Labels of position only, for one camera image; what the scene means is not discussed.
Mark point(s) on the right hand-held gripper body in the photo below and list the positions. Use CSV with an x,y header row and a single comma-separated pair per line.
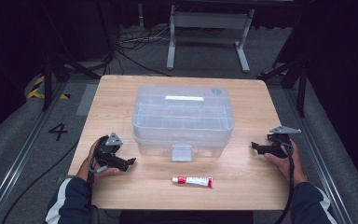
x,y
284,130

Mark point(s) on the grey metal table frame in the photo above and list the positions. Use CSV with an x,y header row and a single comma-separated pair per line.
x,y
211,20

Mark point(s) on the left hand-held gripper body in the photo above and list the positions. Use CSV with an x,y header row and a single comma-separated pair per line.
x,y
113,141

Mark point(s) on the clear plastic storage box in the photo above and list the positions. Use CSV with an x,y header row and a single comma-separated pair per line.
x,y
183,124

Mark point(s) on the red and white tube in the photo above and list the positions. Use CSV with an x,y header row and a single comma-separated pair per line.
x,y
195,181

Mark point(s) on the yellow black hazard tape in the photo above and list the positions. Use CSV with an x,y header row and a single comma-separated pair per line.
x,y
35,91

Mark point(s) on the person's left hand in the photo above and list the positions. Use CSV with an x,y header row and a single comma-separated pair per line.
x,y
87,169

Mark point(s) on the black metal stand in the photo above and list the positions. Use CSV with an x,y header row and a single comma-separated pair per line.
x,y
47,81
301,90

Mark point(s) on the person's right hand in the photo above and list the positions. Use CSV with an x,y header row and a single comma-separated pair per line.
x,y
292,169

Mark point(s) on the metal floor rail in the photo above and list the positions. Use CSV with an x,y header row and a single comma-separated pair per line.
x,y
18,161
320,155

